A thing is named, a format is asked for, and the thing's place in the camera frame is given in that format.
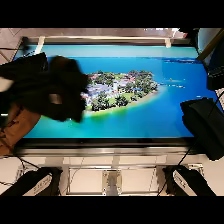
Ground brown garment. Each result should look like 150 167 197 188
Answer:
0 102 43 158

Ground folded black garment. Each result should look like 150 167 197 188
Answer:
179 97 224 162

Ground silver frame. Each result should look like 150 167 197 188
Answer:
0 34 206 197

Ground black garment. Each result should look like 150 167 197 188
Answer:
179 97 224 162
0 52 90 124

